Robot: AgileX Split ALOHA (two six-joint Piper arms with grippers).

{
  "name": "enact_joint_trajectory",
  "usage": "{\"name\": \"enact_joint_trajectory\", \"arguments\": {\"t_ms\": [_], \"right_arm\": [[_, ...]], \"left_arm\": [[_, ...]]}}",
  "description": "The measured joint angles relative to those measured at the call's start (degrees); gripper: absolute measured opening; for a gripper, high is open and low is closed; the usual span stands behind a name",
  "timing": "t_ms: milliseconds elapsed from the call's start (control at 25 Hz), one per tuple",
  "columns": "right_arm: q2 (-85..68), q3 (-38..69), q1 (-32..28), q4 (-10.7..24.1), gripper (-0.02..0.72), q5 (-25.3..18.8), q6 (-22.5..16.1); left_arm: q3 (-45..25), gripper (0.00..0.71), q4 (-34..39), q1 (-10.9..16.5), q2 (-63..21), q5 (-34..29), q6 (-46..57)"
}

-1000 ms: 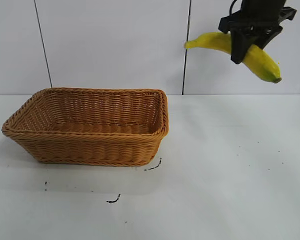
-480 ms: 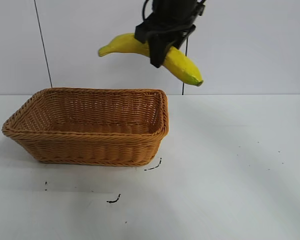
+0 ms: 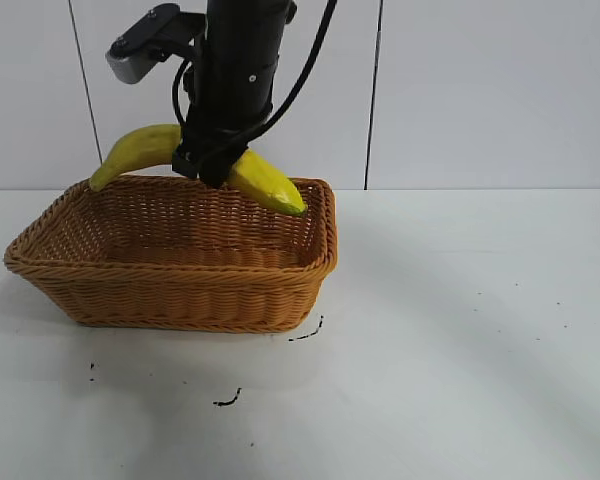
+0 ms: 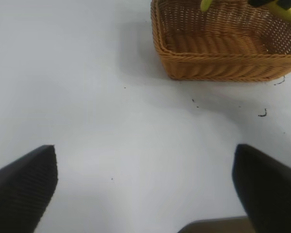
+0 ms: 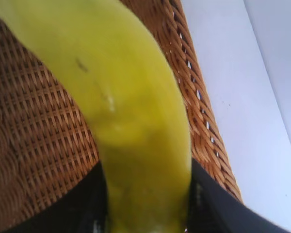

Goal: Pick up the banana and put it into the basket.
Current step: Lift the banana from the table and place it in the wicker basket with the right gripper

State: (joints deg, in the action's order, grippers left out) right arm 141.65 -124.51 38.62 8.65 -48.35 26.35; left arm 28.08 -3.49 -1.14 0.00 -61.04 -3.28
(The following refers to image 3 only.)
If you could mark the brown woven wicker basket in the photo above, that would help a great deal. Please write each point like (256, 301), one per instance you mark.
(180, 300)

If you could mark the yellow banana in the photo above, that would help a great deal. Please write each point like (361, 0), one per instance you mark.
(140, 147)

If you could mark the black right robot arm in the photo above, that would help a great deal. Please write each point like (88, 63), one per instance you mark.
(245, 27)

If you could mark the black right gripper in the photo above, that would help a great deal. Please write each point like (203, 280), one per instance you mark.
(230, 95)

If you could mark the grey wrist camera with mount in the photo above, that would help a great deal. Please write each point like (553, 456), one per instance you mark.
(130, 67)

